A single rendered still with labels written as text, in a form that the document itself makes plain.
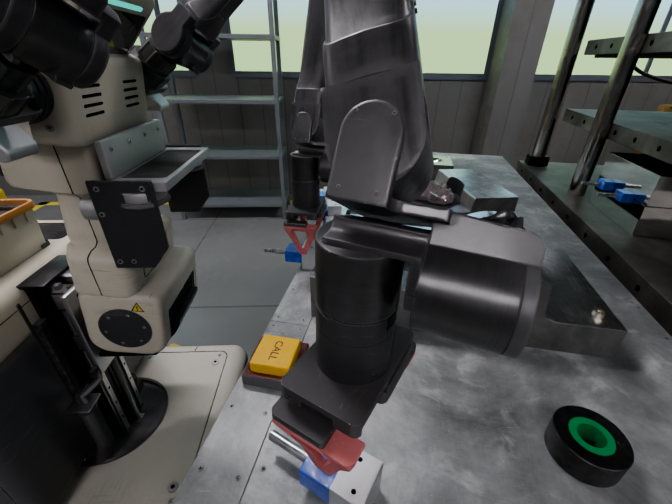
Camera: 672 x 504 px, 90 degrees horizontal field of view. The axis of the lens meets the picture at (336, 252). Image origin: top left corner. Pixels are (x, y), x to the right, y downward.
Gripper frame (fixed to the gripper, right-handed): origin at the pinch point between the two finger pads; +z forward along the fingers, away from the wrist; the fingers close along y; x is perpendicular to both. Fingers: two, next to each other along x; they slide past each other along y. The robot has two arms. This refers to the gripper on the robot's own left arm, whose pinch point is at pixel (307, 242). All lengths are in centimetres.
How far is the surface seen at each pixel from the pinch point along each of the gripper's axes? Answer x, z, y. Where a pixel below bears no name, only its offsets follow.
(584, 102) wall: -194, -8, 312
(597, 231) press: -79, 7, 35
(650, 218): -89, 1, 33
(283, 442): -7.2, 3.1, -43.1
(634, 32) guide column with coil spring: -85, -45, 66
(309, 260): -0.9, 3.3, -2.2
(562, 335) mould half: -46, 2, -19
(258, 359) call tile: -0.3, 2.5, -32.2
